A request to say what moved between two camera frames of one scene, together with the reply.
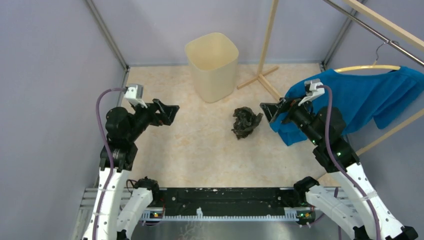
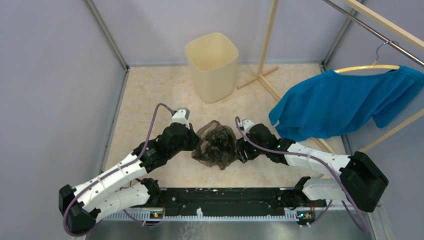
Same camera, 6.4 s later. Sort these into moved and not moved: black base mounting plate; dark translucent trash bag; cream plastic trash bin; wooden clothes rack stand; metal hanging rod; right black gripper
Moved: dark translucent trash bag; right black gripper
Not moved: wooden clothes rack stand; black base mounting plate; cream plastic trash bin; metal hanging rod
